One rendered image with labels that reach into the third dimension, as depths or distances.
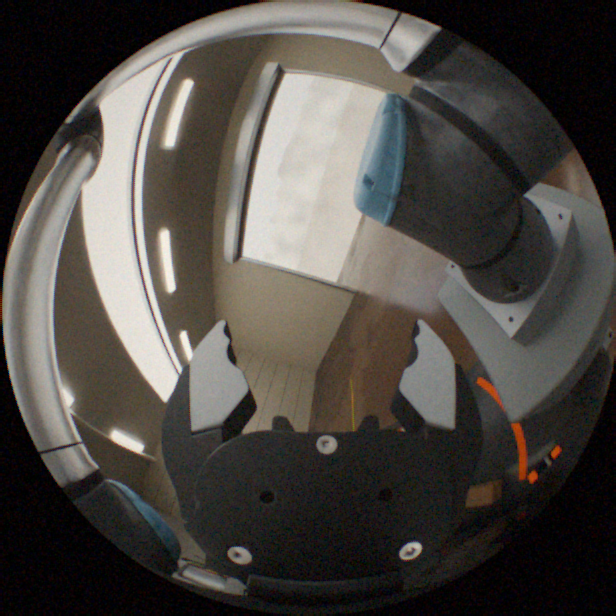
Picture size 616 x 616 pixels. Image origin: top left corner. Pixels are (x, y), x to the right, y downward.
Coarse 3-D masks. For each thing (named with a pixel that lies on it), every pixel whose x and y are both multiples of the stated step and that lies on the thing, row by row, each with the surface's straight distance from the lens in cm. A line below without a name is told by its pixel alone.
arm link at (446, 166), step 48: (384, 96) 22; (432, 96) 19; (384, 144) 16; (432, 144) 17; (480, 144) 17; (384, 192) 17; (432, 192) 18; (480, 192) 18; (432, 240) 22; (480, 240) 22
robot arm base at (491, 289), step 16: (528, 208) 30; (528, 224) 28; (544, 224) 32; (512, 240) 25; (528, 240) 28; (544, 240) 31; (496, 256) 25; (512, 256) 27; (528, 256) 28; (544, 256) 30; (464, 272) 32; (480, 272) 28; (496, 272) 28; (512, 272) 28; (528, 272) 29; (544, 272) 31; (480, 288) 32; (496, 288) 30; (512, 288) 32; (528, 288) 30
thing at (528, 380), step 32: (544, 192) 49; (576, 224) 43; (576, 256) 41; (608, 256) 41; (448, 288) 55; (576, 288) 39; (608, 288) 39; (480, 320) 45; (544, 320) 38; (576, 320) 37; (608, 320) 72; (480, 352) 43; (512, 352) 40; (544, 352) 37; (576, 352) 36; (512, 384) 39; (544, 384) 37; (512, 416) 39
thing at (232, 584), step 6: (180, 564) 133; (186, 564) 140; (180, 570) 127; (174, 576) 113; (180, 576) 129; (192, 582) 115; (228, 582) 133; (234, 582) 133; (240, 582) 136; (228, 588) 122; (234, 588) 124; (240, 588) 126; (240, 594) 118
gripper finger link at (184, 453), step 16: (176, 384) 9; (176, 400) 9; (176, 416) 8; (176, 432) 8; (192, 432) 8; (208, 432) 7; (224, 432) 7; (176, 448) 8; (192, 448) 7; (208, 448) 7; (176, 464) 7; (192, 464) 7; (176, 480) 7; (192, 480) 7; (192, 496) 7; (272, 496) 6; (192, 512) 7
